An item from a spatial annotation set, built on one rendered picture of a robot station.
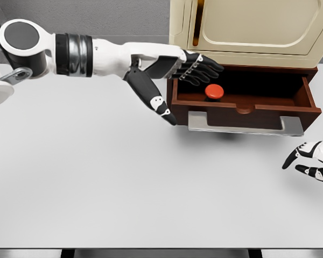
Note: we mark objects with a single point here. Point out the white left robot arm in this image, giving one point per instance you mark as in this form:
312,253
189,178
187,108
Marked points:
102,57

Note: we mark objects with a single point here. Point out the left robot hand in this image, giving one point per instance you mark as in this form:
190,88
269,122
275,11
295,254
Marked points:
150,53

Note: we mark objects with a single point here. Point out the cream cabinet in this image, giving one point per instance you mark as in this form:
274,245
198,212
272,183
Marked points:
258,27

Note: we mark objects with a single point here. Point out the red push-button switch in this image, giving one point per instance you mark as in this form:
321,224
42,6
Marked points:
214,91

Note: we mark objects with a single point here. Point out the brown wooden drawer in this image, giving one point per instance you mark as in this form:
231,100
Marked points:
258,118

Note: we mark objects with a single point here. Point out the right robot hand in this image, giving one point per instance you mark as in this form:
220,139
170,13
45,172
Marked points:
321,150

